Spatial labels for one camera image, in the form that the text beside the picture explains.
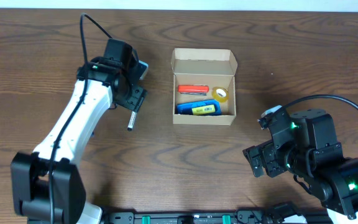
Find black whiteboard marker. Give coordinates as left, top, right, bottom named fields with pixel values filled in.
left=127, top=111, right=137, bottom=131

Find blue plastic tape dispenser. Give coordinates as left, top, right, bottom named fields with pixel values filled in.
left=177, top=100, right=222, bottom=116

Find red stapler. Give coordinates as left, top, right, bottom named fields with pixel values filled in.
left=177, top=85, right=209, bottom=95

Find yellow highlighter pen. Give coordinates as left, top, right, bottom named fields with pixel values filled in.
left=191, top=105, right=216, bottom=115

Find yellow clear tape roll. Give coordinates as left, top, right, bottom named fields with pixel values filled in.
left=212, top=86, right=229, bottom=103

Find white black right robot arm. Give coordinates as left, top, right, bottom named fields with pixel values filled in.
left=243, top=106, right=358, bottom=220

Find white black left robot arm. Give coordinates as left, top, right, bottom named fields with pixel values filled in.
left=11, top=39, right=149, bottom=224

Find brown cardboard box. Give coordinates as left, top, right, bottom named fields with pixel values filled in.
left=171, top=48, right=237, bottom=126

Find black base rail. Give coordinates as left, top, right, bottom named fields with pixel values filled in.
left=103, top=202, right=332, bottom=224

